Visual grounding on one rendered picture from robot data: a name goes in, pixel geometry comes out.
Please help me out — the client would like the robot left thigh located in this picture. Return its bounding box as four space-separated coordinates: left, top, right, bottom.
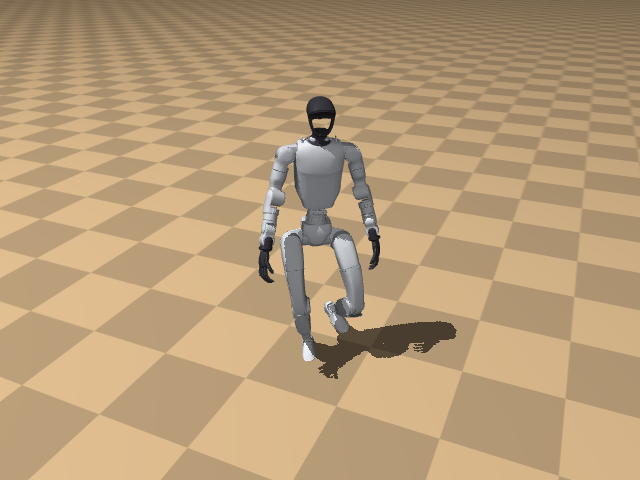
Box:
330 227 364 315

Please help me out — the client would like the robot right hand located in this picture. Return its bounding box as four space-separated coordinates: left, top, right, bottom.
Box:
259 237 274 283

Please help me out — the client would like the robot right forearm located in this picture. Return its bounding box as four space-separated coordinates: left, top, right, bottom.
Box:
259 190 279 247

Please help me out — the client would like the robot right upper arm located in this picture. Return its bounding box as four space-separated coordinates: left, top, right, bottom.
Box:
268 144 297 207

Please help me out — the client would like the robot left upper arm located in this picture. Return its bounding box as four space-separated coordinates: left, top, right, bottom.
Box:
341 142 369 200

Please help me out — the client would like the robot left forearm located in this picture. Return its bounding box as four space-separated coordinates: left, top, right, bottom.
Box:
358 183 379 237

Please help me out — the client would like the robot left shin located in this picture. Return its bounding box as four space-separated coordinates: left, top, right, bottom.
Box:
328 298 365 318

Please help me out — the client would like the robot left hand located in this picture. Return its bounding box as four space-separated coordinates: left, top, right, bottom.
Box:
368 228 380 270

